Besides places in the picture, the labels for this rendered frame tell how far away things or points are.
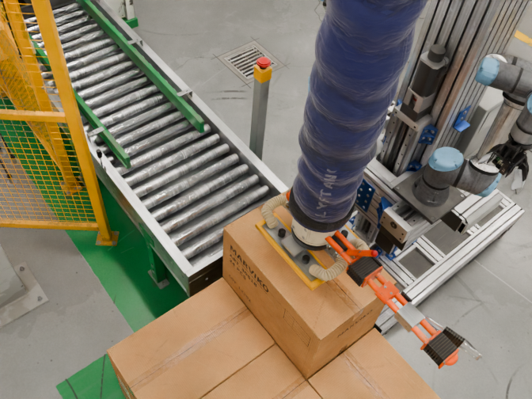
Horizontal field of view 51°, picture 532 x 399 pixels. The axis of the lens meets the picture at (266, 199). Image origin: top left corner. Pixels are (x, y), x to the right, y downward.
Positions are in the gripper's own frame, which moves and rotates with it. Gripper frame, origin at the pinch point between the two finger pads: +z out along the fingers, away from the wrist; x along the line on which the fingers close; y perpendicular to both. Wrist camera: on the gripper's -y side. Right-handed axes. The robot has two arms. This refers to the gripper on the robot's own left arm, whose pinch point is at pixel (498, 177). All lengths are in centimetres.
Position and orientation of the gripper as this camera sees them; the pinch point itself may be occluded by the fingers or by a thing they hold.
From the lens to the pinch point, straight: 189.3
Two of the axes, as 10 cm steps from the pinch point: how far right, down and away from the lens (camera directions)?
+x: 6.3, 6.4, -4.3
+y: -7.7, 4.7, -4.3
